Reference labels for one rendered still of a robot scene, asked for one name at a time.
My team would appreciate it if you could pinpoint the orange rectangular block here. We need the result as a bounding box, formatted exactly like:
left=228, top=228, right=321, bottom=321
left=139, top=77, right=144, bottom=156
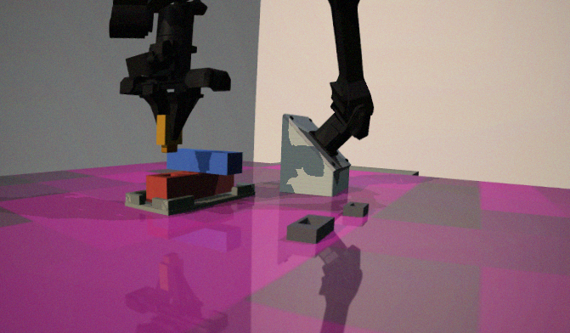
left=156, top=115, right=183, bottom=153

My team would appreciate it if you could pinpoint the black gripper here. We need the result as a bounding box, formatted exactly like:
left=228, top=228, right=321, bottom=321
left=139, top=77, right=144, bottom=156
left=120, top=35, right=231, bottom=140

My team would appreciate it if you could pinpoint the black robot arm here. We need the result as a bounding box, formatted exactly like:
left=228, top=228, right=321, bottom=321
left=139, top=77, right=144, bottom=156
left=109, top=0, right=374, bottom=156

